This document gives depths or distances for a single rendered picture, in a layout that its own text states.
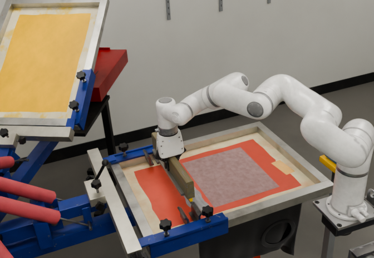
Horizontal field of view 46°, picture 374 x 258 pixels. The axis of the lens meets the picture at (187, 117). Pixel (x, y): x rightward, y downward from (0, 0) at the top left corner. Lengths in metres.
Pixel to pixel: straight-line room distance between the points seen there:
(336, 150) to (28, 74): 1.59
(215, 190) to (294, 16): 2.76
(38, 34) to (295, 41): 2.68
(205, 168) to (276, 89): 0.71
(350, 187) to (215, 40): 2.74
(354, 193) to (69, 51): 1.54
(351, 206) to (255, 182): 0.54
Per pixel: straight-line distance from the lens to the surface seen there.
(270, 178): 1.91
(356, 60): 5.02
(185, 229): 1.60
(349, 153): 1.27
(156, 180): 1.91
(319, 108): 1.31
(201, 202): 1.77
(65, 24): 2.47
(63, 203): 1.75
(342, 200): 1.45
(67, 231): 1.81
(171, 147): 1.69
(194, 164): 1.99
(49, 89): 2.23
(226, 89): 1.34
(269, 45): 4.26
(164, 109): 1.59
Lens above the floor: 2.10
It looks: 29 degrees down
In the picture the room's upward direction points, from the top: 3 degrees counter-clockwise
